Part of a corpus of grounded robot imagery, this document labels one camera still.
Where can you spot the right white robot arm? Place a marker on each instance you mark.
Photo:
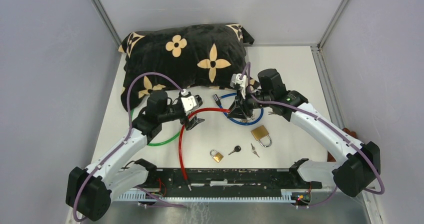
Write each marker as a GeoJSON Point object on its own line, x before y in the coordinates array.
{"type": "Point", "coordinates": [357, 166]}

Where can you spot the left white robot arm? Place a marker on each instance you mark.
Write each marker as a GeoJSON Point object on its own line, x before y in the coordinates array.
{"type": "Point", "coordinates": [91, 190]}

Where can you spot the red cable lock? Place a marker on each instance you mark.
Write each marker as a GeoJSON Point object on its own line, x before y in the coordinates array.
{"type": "Point", "coordinates": [180, 140]}

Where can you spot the black head key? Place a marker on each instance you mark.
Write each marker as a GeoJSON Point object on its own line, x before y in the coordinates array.
{"type": "Point", "coordinates": [235, 150]}

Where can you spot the small brass padlock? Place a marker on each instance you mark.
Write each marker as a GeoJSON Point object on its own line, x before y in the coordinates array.
{"type": "Point", "coordinates": [216, 156]}

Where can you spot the black floral pillow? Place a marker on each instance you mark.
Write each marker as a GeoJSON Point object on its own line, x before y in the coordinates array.
{"type": "Point", "coordinates": [206, 55]}

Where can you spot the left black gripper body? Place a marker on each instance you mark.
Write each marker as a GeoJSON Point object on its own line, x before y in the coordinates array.
{"type": "Point", "coordinates": [174, 112]}

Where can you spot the small silver brass-lock keys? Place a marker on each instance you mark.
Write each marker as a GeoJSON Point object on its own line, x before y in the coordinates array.
{"type": "Point", "coordinates": [253, 150]}

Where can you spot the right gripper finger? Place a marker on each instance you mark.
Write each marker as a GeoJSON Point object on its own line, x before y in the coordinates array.
{"type": "Point", "coordinates": [248, 111]}
{"type": "Point", "coordinates": [235, 111]}

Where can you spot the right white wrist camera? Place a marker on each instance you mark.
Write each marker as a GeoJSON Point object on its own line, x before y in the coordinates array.
{"type": "Point", "coordinates": [239, 82]}

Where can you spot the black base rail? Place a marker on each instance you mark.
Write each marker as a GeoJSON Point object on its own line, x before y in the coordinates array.
{"type": "Point", "coordinates": [229, 185]}

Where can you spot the brown cloth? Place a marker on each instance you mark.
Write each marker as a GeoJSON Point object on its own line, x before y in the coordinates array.
{"type": "Point", "coordinates": [349, 133]}

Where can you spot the blue cable lock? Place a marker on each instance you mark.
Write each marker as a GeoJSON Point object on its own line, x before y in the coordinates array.
{"type": "Point", "coordinates": [217, 100]}

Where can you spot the large brass padlock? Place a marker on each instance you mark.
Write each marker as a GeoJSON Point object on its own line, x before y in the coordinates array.
{"type": "Point", "coordinates": [260, 133]}

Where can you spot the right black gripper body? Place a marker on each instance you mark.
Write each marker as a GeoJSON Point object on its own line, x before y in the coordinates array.
{"type": "Point", "coordinates": [250, 100]}

